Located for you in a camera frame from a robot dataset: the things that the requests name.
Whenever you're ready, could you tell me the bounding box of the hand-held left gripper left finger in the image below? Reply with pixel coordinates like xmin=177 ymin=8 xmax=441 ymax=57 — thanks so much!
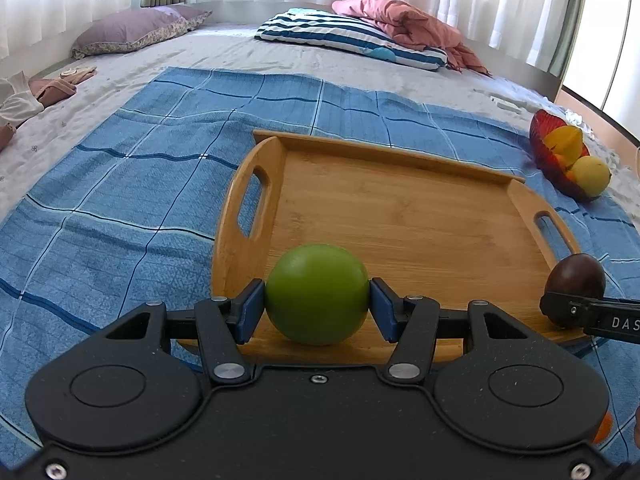
xmin=102 ymin=279 xmax=266 ymax=386

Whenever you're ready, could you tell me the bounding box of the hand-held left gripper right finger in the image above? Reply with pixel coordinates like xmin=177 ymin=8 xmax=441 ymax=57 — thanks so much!
xmin=369 ymin=277 xmax=537 ymax=386

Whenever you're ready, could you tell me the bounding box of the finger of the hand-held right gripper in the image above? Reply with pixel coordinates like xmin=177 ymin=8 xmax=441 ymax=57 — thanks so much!
xmin=539 ymin=287 xmax=640 ymax=346

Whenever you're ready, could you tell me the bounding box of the dark brown round fruit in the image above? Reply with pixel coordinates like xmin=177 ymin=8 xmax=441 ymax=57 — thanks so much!
xmin=545 ymin=253 xmax=607 ymax=330

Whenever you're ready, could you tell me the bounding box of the green apple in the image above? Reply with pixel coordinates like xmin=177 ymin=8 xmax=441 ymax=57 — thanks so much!
xmin=265 ymin=243 xmax=372 ymax=346

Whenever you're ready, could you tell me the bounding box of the wooden tray with handles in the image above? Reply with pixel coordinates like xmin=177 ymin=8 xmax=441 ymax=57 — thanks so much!
xmin=177 ymin=129 xmax=608 ymax=367

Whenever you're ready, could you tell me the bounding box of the yellow mango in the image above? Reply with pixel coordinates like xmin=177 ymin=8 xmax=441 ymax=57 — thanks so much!
xmin=571 ymin=155 xmax=612 ymax=197

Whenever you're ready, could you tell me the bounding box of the red glass bowl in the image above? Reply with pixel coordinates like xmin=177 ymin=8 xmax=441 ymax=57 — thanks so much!
xmin=529 ymin=108 xmax=601 ymax=203

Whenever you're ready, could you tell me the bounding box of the blue checked blanket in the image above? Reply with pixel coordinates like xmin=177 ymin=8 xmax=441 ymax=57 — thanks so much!
xmin=0 ymin=66 xmax=640 ymax=453

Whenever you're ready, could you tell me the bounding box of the yellow starfruit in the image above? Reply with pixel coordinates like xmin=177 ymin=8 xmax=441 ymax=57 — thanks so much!
xmin=543 ymin=126 xmax=585 ymax=162

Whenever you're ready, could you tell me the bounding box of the white crumpled paper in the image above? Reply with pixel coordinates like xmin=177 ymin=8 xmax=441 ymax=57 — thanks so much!
xmin=561 ymin=109 xmax=594 ymax=137

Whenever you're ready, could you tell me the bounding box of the white plastic wrapper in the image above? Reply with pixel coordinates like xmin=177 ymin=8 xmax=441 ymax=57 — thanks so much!
xmin=491 ymin=94 xmax=527 ymax=114

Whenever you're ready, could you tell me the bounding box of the grey floral bedsheet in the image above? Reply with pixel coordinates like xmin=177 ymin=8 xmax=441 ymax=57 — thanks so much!
xmin=0 ymin=21 xmax=640 ymax=361

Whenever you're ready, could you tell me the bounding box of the white wardrobe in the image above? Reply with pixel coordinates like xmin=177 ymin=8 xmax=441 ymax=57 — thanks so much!
xmin=560 ymin=0 xmax=640 ymax=128

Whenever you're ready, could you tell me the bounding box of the blue white striped pillow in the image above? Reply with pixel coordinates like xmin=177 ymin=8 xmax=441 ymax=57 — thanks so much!
xmin=254 ymin=8 xmax=448 ymax=71

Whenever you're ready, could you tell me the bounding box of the beige cloth item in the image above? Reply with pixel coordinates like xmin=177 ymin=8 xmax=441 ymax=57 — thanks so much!
xmin=60 ymin=64 xmax=98 ymax=84

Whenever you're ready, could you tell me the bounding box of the pink garment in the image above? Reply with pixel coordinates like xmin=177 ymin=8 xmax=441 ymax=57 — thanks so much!
xmin=27 ymin=77 xmax=79 ymax=111

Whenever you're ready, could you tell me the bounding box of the pink quilt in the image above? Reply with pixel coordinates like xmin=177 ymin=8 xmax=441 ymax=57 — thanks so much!
xmin=331 ymin=0 xmax=494 ymax=77

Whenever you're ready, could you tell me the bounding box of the plain purple pillow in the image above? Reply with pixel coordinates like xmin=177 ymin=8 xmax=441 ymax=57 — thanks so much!
xmin=160 ymin=4 xmax=213 ymax=32

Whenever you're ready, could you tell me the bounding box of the purple pillow with floral border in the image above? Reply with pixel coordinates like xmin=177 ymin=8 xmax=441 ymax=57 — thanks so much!
xmin=71 ymin=7 xmax=191 ymax=60

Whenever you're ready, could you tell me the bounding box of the white garment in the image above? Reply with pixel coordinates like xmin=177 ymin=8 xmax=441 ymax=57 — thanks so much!
xmin=0 ymin=71 xmax=46 ymax=127

